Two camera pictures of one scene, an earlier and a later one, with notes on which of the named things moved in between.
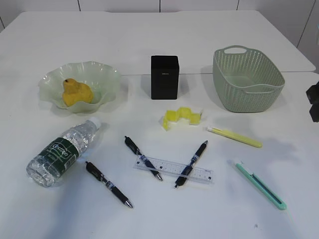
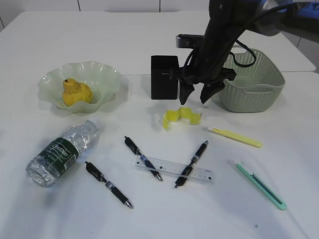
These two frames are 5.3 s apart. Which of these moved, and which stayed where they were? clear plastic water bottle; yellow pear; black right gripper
Moved: black right gripper
Stayed: clear plastic water bottle; yellow pear
